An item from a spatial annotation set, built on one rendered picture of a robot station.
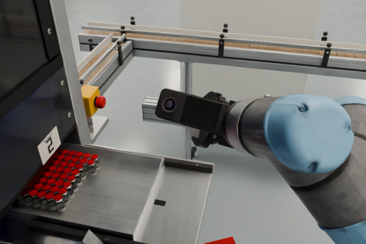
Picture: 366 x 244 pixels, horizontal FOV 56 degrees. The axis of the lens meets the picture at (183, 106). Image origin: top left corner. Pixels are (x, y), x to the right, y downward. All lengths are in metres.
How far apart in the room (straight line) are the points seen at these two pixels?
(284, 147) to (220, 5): 1.89
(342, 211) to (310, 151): 0.09
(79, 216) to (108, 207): 0.07
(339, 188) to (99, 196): 0.69
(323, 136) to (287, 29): 1.90
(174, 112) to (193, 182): 0.49
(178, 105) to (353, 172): 0.24
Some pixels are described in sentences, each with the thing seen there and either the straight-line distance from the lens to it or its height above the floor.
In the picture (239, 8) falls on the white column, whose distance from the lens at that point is 2.18.
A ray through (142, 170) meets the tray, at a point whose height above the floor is 0.88.
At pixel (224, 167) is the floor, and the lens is 2.30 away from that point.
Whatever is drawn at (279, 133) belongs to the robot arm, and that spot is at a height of 1.38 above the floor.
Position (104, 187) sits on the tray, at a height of 0.88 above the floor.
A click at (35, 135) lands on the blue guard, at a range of 0.87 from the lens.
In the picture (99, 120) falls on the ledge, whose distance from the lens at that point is 1.22.
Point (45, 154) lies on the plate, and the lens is 0.92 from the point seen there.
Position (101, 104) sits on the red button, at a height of 1.00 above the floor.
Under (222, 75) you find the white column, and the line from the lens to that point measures 2.37.
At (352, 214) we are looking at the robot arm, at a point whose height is 1.29.
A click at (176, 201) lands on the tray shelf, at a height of 0.88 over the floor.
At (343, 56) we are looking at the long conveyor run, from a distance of 1.68.
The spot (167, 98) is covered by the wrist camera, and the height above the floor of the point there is 1.31.
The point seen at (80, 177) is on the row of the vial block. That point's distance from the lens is 0.98.
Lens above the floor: 1.58
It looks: 34 degrees down
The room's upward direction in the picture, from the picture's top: straight up
